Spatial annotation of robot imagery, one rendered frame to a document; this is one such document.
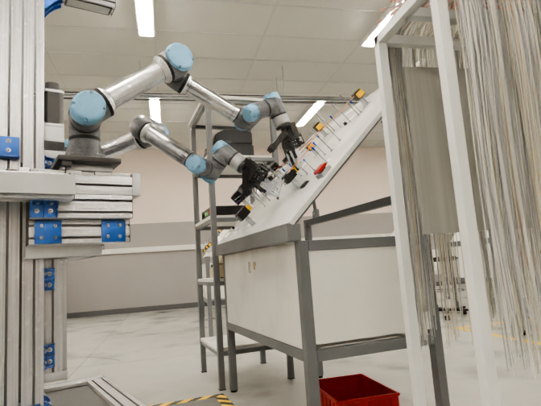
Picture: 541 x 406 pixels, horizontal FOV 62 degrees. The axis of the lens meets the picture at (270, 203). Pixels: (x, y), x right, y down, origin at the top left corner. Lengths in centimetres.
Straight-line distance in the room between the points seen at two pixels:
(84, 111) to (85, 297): 795
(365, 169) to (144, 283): 549
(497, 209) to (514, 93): 31
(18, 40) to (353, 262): 160
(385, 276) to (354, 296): 16
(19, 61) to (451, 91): 163
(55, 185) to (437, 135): 129
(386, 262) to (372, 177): 887
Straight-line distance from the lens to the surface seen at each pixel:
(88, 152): 184
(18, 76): 211
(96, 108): 176
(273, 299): 197
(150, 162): 971
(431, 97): 163
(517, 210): 124
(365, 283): 180
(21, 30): 220
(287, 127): 205
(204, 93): 206
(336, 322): 175
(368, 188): 1060
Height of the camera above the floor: 71
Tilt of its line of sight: 8 degrees up
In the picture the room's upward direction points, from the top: 4 degrees counter-clockwise
